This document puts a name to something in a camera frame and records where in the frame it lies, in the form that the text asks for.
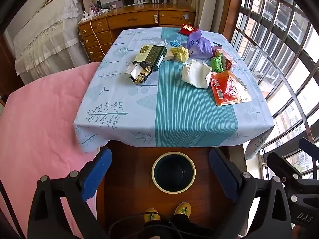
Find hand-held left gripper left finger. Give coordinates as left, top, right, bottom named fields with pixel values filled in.
left=27, top=147, right=112, bottom=239

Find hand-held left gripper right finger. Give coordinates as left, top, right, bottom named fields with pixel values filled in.
left=209, top=147, right=292, bottom=239

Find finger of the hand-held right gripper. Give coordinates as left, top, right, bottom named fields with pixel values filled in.
left=298, top=137, right=319, bottom=160
left=266, top=152, right=304, bottom=180

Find dark bin with cream rim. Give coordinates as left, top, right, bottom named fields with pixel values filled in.
left=152, top=151, right=196, bottom=194

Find orange snack packet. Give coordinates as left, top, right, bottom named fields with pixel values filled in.
left=210, top=70, right=252, bottom=106

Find white paper bag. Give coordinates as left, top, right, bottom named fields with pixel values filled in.
left=181, top=59, right=212, bottom=89

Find gold black snack wrapper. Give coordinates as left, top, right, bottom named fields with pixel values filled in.
left=125, top=62, right=154, bottom=85

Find green paper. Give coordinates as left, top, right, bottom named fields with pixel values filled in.
left=210, top=54, right=225, bottom=73

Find red white carton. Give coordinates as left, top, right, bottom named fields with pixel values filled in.
left=212, top=47, right=238, bottom=71

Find yellow foil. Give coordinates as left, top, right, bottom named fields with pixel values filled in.
left=172, top=46, right=190, bottom=63

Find small beige box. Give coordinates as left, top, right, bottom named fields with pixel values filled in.
left=161, top=50, right=175, bottom=61

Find purple plastic bag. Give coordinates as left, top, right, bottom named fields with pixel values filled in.
left=187, top=30, right=213, bottom=59

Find dark green tea box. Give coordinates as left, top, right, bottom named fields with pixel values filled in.
left=133, top=45, right=168, bottom=72

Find light blue plastic wrapper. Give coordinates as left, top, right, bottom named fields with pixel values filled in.
left=169, top=39, right=187, bottom=48

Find clear plastic wrapper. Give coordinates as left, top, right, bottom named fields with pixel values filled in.
left=152, top=37, right=172, bottom=49

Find pink blanket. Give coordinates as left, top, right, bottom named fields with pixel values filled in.
left=0, top=62, right=110, bottom=239

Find person's black trousers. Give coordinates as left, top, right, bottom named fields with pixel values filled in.
left=108, top=214, right=217, bottom=239

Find window with metal grille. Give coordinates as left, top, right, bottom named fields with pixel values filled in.
left=229, top=0, right=319, bottom=180

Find white lace furniture cover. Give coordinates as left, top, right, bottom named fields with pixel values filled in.
left=12, top=0, right=89, bottom=85

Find red gift box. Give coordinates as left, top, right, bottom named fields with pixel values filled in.
left=179, top=24, right=198, bottom=35

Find wooden desk with drawers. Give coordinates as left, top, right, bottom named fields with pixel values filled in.
left=78, top=4, right=197, bottom=63

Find cream curtain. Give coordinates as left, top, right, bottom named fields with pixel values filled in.
left=191, top=0, right=207, bottom=29

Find white cable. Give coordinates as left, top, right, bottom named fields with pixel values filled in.
left=89, top=14, right=106, bottom=56

